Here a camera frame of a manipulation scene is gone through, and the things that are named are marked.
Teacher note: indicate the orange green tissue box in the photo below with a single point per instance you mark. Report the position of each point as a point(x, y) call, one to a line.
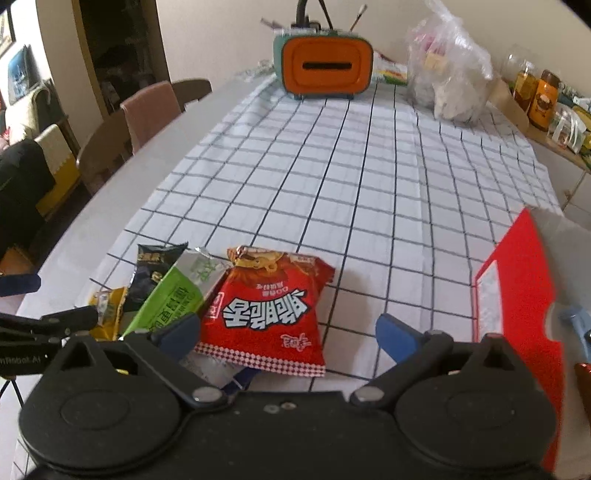
point(322, 63)

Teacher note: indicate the amber liquid bottle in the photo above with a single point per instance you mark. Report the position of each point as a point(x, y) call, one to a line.
point(525, 85)

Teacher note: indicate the yellow snack packet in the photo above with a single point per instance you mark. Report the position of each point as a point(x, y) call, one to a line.
point(109, 307)

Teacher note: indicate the dark red snack packet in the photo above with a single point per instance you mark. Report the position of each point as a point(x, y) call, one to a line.
point(583, 377)

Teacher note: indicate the clear plastic bag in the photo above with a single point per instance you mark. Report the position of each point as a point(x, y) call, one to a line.
point(448, 71)

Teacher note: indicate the white side cabinet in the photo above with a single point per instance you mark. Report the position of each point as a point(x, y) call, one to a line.
point(569, 175)

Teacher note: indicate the red Korean snack bag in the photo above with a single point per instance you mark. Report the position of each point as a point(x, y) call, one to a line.
point(265, 314)

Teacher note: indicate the black sesame snack packet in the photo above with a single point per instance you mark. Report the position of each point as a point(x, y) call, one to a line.
point(152, 264)

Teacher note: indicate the orange thermos bottle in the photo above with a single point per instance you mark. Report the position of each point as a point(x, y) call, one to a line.
point(542, 107)

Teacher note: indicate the green snack packet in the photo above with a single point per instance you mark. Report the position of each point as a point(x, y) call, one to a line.
point(186, 287)

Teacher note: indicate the white checkered tablecloth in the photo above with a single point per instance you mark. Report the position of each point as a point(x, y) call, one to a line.
point(404, 207)

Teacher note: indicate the grey white snack packet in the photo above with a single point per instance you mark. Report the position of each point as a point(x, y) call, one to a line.
point(229, 378)

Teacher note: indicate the pink cloth on chair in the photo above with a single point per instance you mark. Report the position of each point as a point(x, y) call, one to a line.
point(148, 111)

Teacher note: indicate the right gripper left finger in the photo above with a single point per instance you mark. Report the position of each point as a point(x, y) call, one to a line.
point(160, 351)

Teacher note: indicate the red cardboard box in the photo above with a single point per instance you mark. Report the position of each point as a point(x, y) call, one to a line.
point(535, 290)

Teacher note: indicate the left wooden chair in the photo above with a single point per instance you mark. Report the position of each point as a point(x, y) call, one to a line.
point(109, 147)

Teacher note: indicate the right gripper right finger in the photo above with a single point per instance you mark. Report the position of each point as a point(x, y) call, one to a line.
point(416, 354)

